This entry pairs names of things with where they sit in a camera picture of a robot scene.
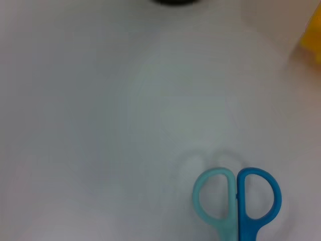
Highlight blue scissors with sheath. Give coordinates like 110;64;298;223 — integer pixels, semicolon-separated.
192;167;282;241

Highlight black mesh pen cup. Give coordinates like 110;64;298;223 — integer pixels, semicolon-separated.
150;0;199;6

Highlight yellow plastic storage bin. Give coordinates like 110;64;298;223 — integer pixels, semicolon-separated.
299;10;321;63

